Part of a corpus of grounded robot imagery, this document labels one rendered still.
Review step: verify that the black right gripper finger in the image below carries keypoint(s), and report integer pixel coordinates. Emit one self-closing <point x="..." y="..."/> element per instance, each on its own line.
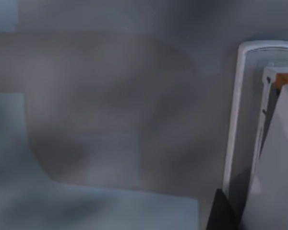
<point x="220" y="213"/>

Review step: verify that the blurred grey-blue object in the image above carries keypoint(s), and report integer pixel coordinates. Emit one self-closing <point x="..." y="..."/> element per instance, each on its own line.
<point x="62" y="206"/>

